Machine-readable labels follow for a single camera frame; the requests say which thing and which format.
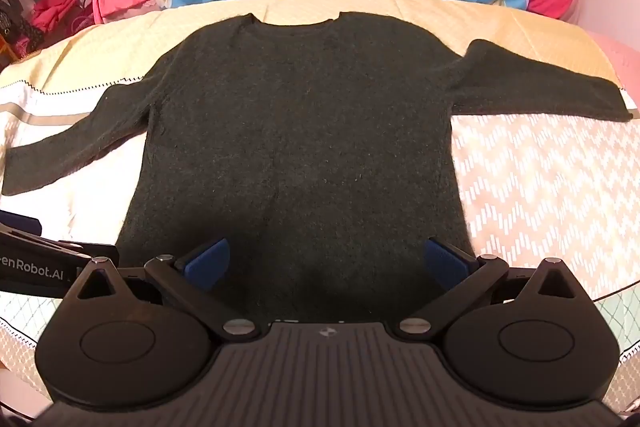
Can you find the red clothes pile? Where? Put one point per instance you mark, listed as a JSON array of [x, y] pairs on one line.
[[48, 14]]

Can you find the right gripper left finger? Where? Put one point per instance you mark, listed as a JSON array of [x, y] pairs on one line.
[[186, 281]]

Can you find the patterned beige bed sheet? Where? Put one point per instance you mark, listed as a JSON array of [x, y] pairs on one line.
[[531, 186]]

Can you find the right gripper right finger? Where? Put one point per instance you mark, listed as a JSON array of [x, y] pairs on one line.
[[466, 281]]

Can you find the dark green knit sweater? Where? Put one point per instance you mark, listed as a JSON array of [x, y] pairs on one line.
[[321, 154]]

